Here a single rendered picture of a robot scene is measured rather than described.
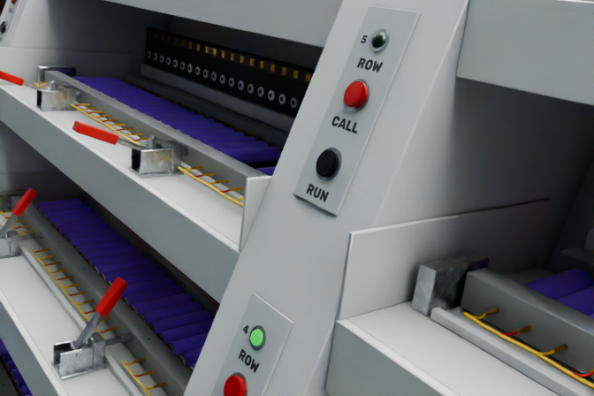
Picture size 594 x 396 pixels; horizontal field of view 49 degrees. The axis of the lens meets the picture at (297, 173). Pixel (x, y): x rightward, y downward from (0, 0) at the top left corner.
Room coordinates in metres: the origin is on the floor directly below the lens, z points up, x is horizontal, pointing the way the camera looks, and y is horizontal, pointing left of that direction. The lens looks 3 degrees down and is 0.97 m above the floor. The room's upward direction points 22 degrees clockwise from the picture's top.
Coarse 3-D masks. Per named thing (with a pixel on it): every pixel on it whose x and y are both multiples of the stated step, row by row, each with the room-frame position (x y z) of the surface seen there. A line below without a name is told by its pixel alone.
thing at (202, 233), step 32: (0, 64) 0.86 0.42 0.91; (32, 64) 0.88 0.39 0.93; (64, 64) 0.91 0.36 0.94; (96, 64) 0.94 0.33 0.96; (128, 64) 0.97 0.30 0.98; (0, 96) 0.85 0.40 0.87; (32, 96) 0.81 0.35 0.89; (224, 96) 0.78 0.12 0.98; (32, 128) 0.75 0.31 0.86; (64, 128) 0.67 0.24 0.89; (288, 128) 0.68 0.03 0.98; (64, 160) 0.67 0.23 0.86; (96, 160) 0.60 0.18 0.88; (128, 160) 0.59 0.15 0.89; (96, 192) 0.60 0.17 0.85; (128, 192) 0.54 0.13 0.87; (160, 192) 0.51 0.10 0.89; (192, 192) 0.52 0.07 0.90; (256, 192) 0.41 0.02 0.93; (128, 224) 0.55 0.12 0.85; (160, 224) 0.50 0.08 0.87; (192, 224) 0.46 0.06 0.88; (224, 224) 0.46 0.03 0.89; (192, 256) 0.46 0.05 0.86; (224, 256) 0.43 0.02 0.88; (224, 288) 0.43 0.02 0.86
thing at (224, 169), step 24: (48, 72) 0.86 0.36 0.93; (96, 96) 0.74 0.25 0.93; (96, 120) 0.69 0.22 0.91; (120, 120) 0.69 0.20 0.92; (144, 120) 0.65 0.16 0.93; (192, 144) 0.58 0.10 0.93; (192, 168) 0.55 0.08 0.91; (216, 168) 0.54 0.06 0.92; (240, 168) 0.52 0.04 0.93; (240, 192) 0.51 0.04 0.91
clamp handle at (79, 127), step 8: (72, 128) 0.51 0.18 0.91; (80, 128) 0.51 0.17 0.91; (88, 128) 0.51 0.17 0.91; (96, 128) 0.52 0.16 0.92; (96, 136) 0.52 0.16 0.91; (104, 136) 0.52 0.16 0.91; (112, 136) 0.52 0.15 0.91; (128, 144) 0.54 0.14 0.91; (136, 144) 0.54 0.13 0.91; (152, 144) 0.55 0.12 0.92
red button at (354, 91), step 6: (354, 84) 0.37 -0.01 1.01; (360, 84) 0.37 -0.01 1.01; (348, 90) 0.38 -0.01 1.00; (354, 90) 0.37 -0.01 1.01; (360, 90) 0.37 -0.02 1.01; (366, 90) 0.37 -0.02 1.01; (348, 96) 0.37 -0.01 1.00; (354, 96) 0.37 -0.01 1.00; (360, 96) 0.37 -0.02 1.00; (348, 102) 0.37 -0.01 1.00; (354, 102) 0.37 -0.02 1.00; (360, 102) 0.37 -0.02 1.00
